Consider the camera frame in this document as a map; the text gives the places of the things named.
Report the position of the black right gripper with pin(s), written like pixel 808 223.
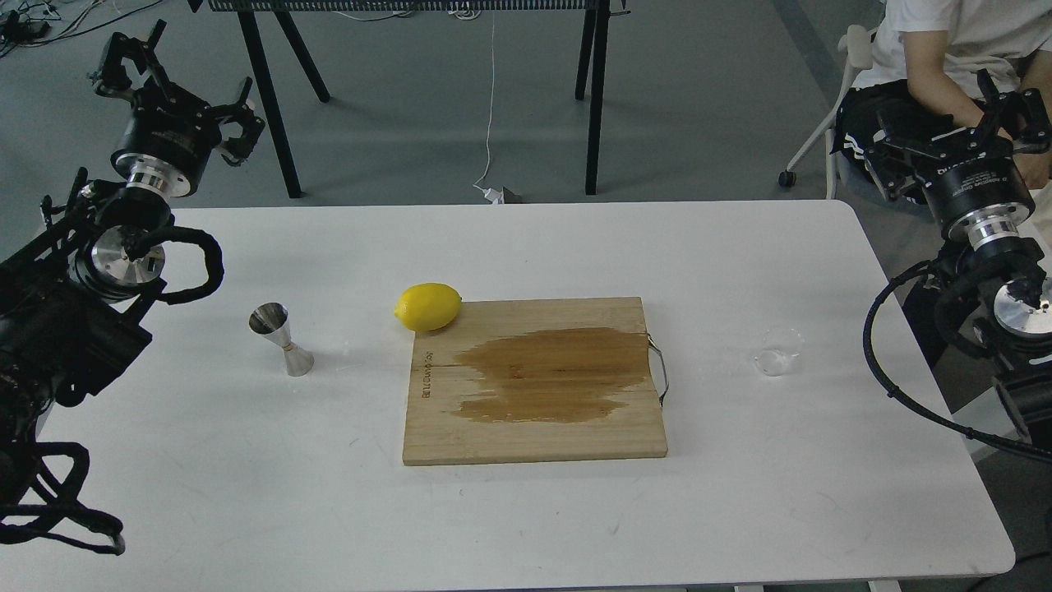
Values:
pixel 914 154

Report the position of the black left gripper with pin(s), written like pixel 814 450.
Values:
pixel 168 125

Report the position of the steel double jigger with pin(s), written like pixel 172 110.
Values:
pixel 271 321

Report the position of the clear glass measuring cup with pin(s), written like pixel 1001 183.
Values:
pixel 780 352

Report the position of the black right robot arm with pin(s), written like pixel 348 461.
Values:
pixel 994 296

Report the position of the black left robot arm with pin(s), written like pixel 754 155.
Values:
pixel 73 299

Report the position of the seated person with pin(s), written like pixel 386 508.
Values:
pixel 926 58

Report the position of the yellow lemon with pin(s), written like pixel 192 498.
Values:
pixel 427 307

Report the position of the wooden cutting board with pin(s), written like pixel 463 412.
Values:
pixel 537 380

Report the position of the black metal table frame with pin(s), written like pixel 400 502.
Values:
pixel 427 110

